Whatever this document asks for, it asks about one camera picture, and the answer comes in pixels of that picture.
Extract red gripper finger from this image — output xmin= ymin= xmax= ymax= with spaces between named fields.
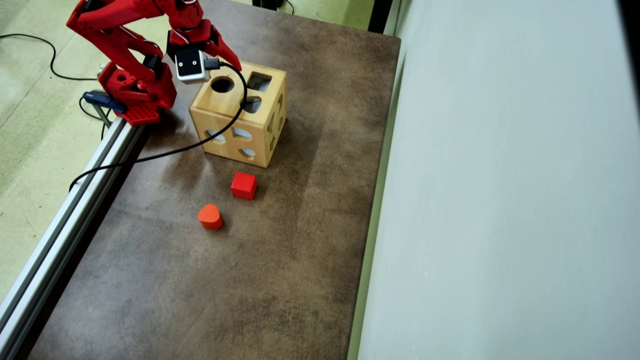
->
xmin=207 ymin=37 xmax=243 ymax=72

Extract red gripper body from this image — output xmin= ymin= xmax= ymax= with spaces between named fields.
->
xmin=166 ymin=20 xmax=223 ymax=63

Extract wooden shape sorter box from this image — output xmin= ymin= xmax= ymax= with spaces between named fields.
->
xmin=189 ymin=54 xmax=288 ymax=169

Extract blue table clamp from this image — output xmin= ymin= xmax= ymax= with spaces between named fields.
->
xmin=82 ymin=90 xmax=127 ymax=128

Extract red cube block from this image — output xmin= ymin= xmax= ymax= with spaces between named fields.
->
xmin=230 ymin=172 xmax=258 ymax=201

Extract orange rounded block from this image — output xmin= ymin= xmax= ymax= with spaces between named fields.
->
xmin=197 ymin=203 xmax=224 ymax=231

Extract black camera cable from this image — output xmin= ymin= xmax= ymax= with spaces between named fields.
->
xmin=68 ymin=58 xmax=249 ymax=193

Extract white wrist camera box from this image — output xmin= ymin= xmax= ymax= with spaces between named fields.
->
xmin=174 ymin=49 xmax=211 ymax=85

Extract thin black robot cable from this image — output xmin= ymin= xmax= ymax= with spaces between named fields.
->
xmin=79 ymin=97 xmax=111 ymax=142

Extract black floor cable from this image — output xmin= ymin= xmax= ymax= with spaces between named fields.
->
xmin=0 ymin=33 xmax=99 ymax=82

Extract black vertical post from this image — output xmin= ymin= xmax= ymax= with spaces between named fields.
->
xmin=368 ymin=0 xmax=394 ymax=35

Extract aluminium profile rail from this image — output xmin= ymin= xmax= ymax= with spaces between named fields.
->
xmin=0 ymin=117 xmax=146 ymax=360

